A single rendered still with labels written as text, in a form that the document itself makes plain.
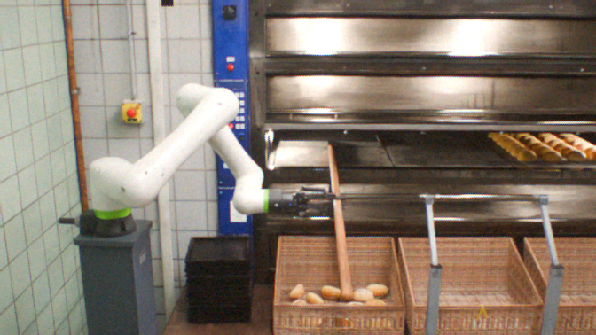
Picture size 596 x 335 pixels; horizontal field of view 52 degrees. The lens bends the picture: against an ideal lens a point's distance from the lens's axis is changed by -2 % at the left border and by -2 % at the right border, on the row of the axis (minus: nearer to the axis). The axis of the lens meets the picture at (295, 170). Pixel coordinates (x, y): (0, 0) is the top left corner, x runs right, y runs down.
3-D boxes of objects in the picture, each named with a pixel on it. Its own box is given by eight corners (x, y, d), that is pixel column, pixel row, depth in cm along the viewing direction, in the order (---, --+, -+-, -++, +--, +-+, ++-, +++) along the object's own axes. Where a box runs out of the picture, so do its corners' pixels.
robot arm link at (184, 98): (184, 102, 211) (205, 78, 216) (162, 98, 220) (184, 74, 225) (211, 138, 223) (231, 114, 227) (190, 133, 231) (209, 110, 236)
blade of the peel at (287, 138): (380, 146, 335) (381, 142, 334) (279, 146, 336) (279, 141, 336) (374, 133, 370) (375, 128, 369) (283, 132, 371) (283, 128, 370)
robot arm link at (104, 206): (109, 224, 197) (104, 167, 192) (86, 213, 207) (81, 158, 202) (144, 214, 206) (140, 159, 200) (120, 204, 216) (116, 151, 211)
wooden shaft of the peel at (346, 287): (352, 304, 162) (353, 294, 161) (341, 304, 162) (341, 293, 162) (333, 150, 327) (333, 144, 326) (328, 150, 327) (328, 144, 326)
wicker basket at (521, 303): (393, 288, 304) (396, 236, 296) (505, 287, 304) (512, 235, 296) (410, 339, 257) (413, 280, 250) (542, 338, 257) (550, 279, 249)
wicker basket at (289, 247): (278, 286, 306) (277, 234, 298) (391, 287, 304) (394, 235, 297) (271, 338, 259) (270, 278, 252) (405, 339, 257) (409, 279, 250)
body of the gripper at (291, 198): (284, 188, 242) (308, 188, 242) (284, 208, 244) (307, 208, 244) (283, 193, 235) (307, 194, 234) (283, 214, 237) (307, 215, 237)
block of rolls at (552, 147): (485, 136, 361) (486, 127, 360) (565, 136, 360) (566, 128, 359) (519, 162, 303) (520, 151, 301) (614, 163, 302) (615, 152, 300)
